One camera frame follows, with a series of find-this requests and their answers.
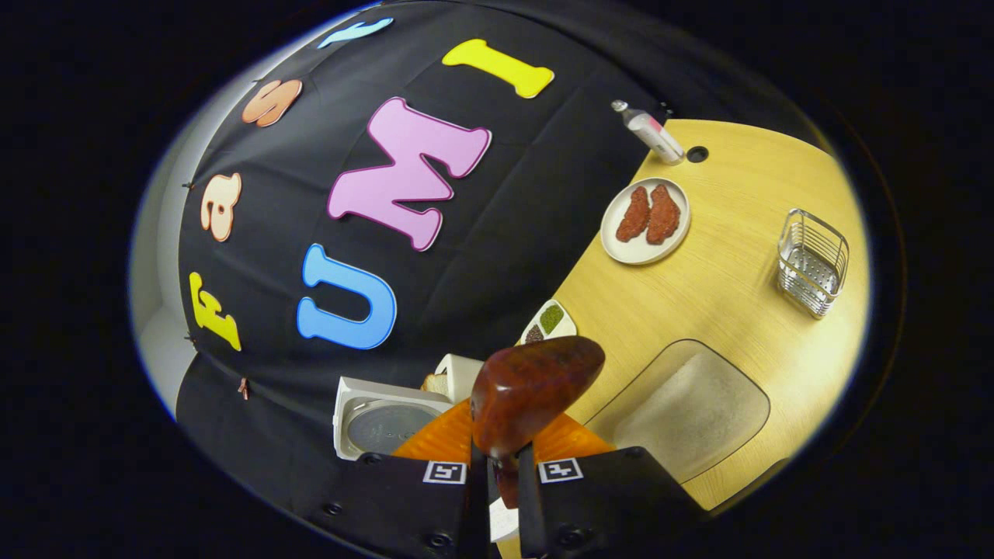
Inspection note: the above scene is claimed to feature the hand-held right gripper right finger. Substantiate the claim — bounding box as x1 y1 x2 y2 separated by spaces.
517 414 704 559

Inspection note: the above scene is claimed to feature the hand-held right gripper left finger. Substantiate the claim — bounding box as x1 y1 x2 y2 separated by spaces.
307 398 492 559

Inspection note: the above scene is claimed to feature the white rice cooker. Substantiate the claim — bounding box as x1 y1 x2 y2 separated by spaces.
334 377 520 544

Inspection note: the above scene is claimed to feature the brown wooden spoon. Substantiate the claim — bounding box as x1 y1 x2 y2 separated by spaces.
470 335 606 509

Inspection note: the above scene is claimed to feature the metal wire chopstick holder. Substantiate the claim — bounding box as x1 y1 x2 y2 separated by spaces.
777 208 850 320

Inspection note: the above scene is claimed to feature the clear plastic rice container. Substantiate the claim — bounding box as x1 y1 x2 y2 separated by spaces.
584 339 771 486

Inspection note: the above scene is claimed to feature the white toaster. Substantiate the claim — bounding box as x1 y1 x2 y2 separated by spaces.
435 353 486 404

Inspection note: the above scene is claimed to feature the white divided dish of beans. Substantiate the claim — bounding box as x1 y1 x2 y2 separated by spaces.
516 299 578 346

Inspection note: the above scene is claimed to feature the round white plate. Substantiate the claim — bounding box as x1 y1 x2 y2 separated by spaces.
600 178 691 266

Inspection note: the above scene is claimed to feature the black backdrop cloth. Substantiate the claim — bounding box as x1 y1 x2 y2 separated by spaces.
175 0 836 536

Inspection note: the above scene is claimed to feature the reddish brown meat piece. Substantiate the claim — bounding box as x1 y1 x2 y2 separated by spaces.
646 184 682 245
616 186 652 243

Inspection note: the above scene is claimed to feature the clear bottle with pink label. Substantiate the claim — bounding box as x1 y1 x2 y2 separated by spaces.
611 99 686 166

